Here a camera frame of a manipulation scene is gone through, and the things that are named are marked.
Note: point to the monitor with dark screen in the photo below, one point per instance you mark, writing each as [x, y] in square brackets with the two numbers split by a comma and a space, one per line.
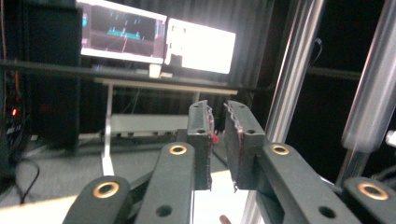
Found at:
[121, 31]

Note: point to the white metal desk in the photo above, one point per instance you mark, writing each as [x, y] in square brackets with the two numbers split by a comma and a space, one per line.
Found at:
[149, 123]

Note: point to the black computer tower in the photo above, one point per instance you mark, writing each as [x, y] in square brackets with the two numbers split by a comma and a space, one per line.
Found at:
[53, 93]

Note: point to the steel utensil rack stand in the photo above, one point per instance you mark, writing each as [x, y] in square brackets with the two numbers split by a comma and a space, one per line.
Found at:
[295, 62]

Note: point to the dark equipment with red light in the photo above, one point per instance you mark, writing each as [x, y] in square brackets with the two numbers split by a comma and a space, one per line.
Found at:
[11, 124]

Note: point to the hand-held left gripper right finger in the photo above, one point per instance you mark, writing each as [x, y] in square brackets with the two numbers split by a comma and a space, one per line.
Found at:
[244, 146]

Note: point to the white table sheet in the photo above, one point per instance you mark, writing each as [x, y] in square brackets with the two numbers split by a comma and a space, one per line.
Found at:
[218, 202]

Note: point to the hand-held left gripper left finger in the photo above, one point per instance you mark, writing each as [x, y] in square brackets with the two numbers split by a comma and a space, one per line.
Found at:
[199, 143]

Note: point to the monitor with bright screen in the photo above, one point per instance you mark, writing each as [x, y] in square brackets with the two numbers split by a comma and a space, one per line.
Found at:
[202, 46]

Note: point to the black horizontal bar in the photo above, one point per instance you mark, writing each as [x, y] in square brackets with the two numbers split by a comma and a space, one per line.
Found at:
[62, 69]

